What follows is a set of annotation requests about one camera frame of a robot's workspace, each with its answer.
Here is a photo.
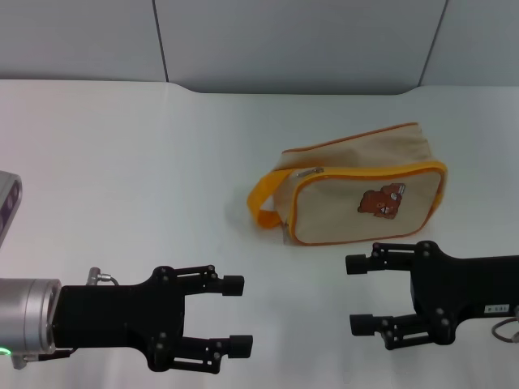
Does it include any arm cable with plug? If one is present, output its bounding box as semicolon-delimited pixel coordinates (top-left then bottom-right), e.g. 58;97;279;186
88;267;122;287
491;317;519;342

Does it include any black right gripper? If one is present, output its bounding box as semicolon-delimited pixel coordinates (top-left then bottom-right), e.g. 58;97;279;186
345;240;519;352

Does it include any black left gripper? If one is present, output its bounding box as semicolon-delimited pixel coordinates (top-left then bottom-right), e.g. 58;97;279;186
49;264;255;374

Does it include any right arm cable with plug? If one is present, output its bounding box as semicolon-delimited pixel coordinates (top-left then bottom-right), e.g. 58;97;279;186
491;317;519;342

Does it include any beige bag with orange trim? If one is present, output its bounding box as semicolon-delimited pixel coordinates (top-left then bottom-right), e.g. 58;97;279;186
247;121;449;247

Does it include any left arm cable with plug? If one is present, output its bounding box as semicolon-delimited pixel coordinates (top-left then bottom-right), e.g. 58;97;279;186
88;267;122;287

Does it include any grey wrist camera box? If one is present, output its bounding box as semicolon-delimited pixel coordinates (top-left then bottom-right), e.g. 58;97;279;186
0;169;23;248

